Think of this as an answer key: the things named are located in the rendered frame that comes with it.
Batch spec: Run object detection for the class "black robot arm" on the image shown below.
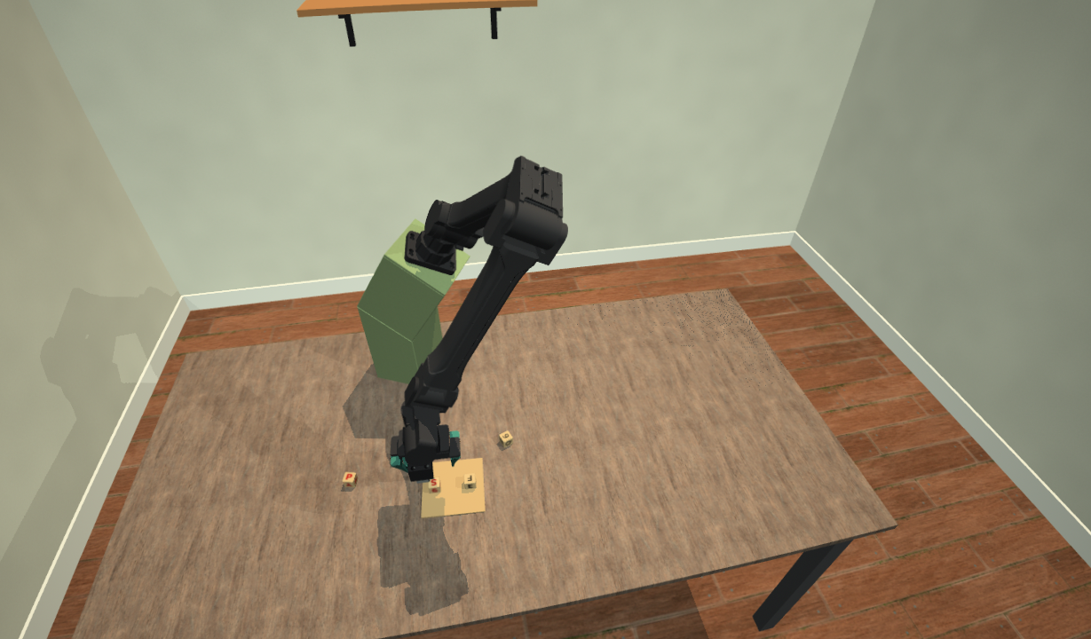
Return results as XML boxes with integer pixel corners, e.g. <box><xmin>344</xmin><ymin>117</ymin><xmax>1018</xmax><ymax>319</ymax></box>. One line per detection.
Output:
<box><xmin>400</xmin><ymin>155</ymin><xmax>568</xmax><ymax>484</ymax></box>

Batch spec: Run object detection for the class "light orange mat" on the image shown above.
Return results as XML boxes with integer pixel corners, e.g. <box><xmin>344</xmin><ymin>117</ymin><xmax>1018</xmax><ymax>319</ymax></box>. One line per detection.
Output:
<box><xmin>422</xmin><ymin>458</ymin><xmax>485</xmax><ymax>518</ymax></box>

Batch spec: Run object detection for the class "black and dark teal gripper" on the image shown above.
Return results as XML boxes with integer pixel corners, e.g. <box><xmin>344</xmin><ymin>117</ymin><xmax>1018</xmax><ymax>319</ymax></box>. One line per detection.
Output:
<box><xmin>391</xmin><ymin>424</ymin><xmax>461</xmax><ymax>473</ymax></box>

